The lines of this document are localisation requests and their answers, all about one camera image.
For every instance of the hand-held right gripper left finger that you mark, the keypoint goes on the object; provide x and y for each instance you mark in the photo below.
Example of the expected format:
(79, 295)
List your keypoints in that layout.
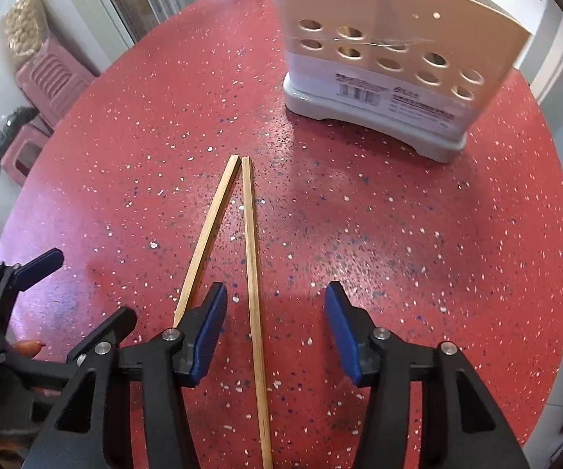
(208, 337)

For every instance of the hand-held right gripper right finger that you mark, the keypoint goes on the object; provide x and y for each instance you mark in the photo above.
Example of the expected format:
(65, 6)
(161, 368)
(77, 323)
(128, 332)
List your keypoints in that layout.
(342, 337)

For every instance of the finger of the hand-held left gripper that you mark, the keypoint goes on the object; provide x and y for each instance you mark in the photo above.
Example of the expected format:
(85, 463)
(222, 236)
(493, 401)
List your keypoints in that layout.
(42, 266)
(115, 325)

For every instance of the plain bamboo chopstick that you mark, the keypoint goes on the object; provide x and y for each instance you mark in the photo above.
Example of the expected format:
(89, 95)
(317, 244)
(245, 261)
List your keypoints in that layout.
(213, 220)
(252, 254)

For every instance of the white utensil holder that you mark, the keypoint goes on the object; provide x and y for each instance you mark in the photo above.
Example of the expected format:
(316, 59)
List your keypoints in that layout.
(388, 49)

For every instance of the person's left hand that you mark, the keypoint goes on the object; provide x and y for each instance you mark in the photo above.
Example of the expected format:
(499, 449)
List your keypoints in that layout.
(30, 348)

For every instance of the pink plastic stool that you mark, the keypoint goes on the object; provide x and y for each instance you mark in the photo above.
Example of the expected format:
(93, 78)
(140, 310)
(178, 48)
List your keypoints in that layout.
(22, 156)

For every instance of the dark plastic bag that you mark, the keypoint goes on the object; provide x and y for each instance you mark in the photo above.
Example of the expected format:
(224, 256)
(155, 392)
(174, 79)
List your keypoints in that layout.
(3, 132)

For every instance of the stack of pink stools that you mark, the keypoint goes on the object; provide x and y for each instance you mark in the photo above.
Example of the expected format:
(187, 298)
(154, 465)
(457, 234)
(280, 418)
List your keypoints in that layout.
(54, 83)

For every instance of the clear bag of nuts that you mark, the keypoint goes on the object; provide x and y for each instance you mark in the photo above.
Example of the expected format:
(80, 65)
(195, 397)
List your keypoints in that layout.
(22, 24)

